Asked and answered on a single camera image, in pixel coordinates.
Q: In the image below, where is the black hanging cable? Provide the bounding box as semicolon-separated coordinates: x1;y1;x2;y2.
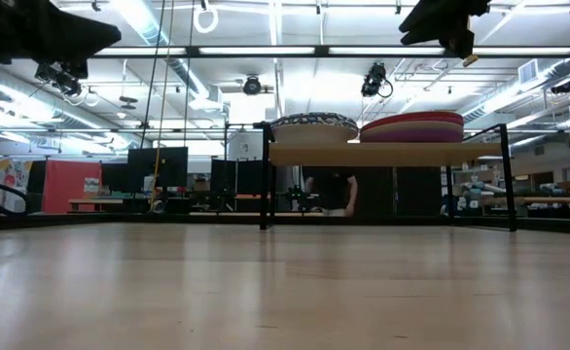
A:
139;0;167;150

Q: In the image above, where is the floral patterned cloth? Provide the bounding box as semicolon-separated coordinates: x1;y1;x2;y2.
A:
0;157;34;213

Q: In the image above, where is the black ceiling-mounted device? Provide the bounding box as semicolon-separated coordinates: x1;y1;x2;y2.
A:
34;60;83;98
361;61;394;99
242;75;263;96

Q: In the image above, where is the black curved cable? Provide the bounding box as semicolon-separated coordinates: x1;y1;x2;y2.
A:
0;176;30;218

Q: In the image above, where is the white hanging ring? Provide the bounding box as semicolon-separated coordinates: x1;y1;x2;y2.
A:
192;2;220;35

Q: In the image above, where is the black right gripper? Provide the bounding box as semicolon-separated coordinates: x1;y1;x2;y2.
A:
398;0;491;60

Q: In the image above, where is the pink plastic plate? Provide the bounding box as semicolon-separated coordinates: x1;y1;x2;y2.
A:
361;111;465;131

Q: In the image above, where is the red partition panel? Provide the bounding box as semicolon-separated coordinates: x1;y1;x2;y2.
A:
43;159;103;214

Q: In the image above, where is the black double monitor screen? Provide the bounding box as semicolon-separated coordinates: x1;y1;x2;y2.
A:
210;157;267;196

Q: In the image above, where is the wooden shelf with black legs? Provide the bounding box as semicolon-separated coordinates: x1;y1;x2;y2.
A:
259;121;518;233

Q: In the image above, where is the small black monitor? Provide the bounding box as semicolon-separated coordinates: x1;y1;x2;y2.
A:
100;162;130;193

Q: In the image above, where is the person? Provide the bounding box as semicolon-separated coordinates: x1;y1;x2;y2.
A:
303;167;359;218

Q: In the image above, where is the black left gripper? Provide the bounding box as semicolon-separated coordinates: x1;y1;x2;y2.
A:
0;0;123;80

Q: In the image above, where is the orange plastic plate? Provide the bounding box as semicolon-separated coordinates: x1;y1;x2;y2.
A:
361;118;465;134

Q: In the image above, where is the yellow hanging rope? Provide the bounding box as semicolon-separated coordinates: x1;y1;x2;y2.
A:
149;0;176;208

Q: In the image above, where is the purple plastic plate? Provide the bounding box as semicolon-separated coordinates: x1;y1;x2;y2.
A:
360;126;465;144

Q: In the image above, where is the blue patterned paper plate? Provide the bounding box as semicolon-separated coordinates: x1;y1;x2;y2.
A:
269;121;360;131
273;125;359;145
269;117;360;126

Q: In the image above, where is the black metal rig frame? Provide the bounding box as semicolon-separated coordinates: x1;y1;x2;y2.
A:
0;45;570;233

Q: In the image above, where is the large black monitor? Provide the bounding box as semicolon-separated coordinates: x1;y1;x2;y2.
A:
127;146;190;190

